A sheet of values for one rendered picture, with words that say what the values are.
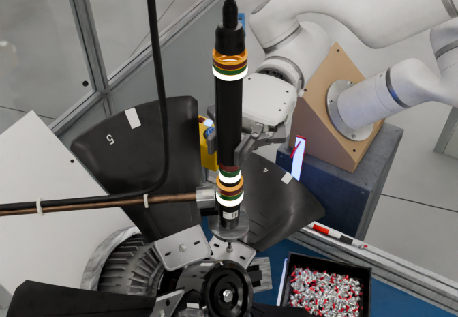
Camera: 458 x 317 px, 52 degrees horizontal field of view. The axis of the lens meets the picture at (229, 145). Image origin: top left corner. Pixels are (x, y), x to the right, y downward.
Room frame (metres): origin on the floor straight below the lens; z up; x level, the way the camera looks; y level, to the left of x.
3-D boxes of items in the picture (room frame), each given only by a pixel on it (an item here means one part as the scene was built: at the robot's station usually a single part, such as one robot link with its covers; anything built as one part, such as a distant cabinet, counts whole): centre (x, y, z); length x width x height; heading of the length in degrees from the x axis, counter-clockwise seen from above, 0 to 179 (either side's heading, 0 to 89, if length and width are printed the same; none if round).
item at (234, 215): (0.48, 0.00, 1.48); 0.04 x 0.04 x 0.46
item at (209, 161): (0.94, 0.08, 1.02); 0.16 x 0.10 x 0.11; 61
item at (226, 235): (0.48, 0.01, 1.32); 0.09 x 0.07 x 0.10; 96
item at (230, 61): (0.48, 0.00, 1.62); 0.04 x 0.04 x 0.03
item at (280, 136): (0.53, -0.07, 1.48); 0.08 x 0.06 x 0.01; 31
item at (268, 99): (0.58, -0.05, 1.48); 0.11 x 0.10 x 0.07; 151
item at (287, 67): (0.63, -0.08, 1.48); 0.09 x 0.03 x 0.08; 61
